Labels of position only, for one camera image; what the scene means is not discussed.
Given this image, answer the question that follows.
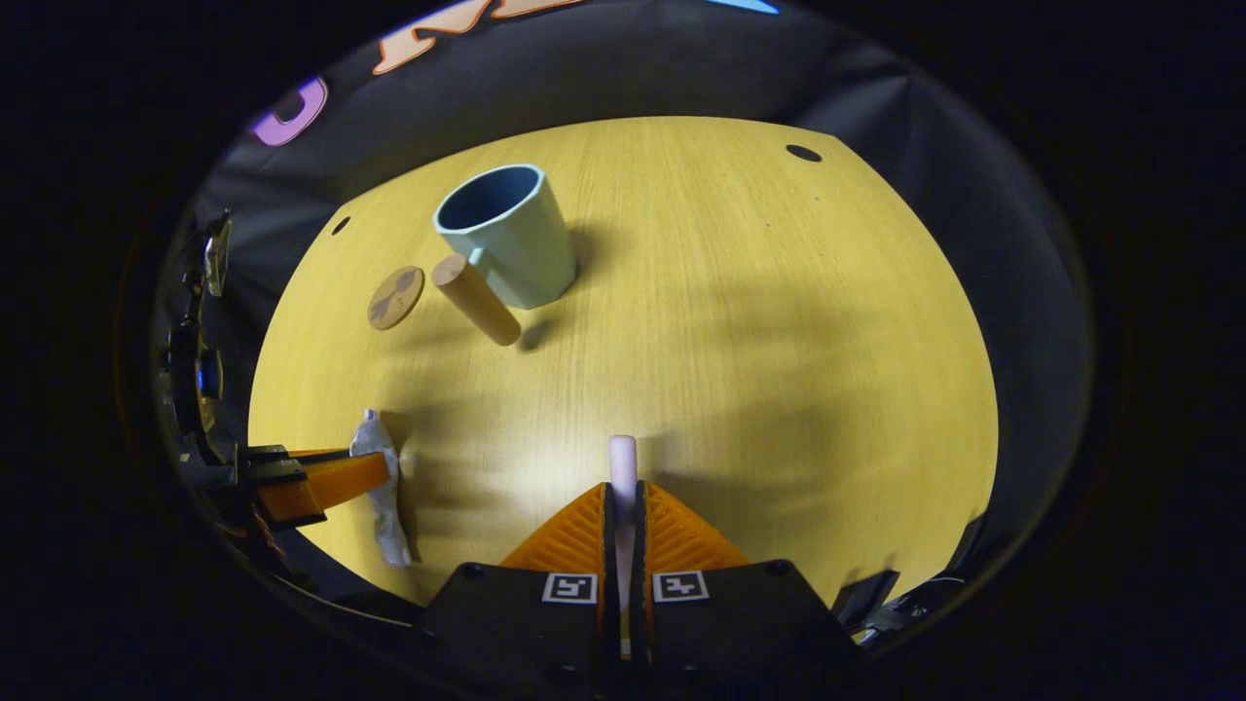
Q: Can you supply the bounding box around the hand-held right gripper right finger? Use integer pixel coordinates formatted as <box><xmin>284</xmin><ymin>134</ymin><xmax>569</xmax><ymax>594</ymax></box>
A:
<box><xmin>628</xmin><ymin>480</ymin><xmax>862</xmax><ymax>701</ymax></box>

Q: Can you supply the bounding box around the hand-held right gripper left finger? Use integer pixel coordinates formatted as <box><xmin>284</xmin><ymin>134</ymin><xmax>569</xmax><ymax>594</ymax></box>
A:
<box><xmin>421</xmin><ymin>482</ymin><xmax>624</xmax><ymax>701</ymax></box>

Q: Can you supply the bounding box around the white toothpaste tube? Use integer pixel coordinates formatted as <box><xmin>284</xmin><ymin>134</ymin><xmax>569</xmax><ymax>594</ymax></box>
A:
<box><xmin>348</xmin><ymin>409</ymin><xmax>416</xmax><ymax>569</ymax></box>

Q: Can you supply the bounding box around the round brown coaster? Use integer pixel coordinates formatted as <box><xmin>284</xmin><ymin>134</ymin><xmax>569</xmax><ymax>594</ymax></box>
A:
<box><xmin>367</xmin><ymin>265</ymin><xmax>426</xmax><ymax>332</ymax></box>

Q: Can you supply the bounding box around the light blue cup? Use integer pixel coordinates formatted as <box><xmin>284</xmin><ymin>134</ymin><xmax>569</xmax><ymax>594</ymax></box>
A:
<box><xmin>431</xmin><ymin>164</ymin><xmax>578</xmax><ymax>349</ymax></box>

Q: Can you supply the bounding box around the wooden desktop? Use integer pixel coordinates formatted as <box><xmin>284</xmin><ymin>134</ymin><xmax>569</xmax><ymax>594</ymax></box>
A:
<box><xmin>248</xmin><ymin>116</ymin><xmax>1000</xmax><ymax>610</ymax></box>

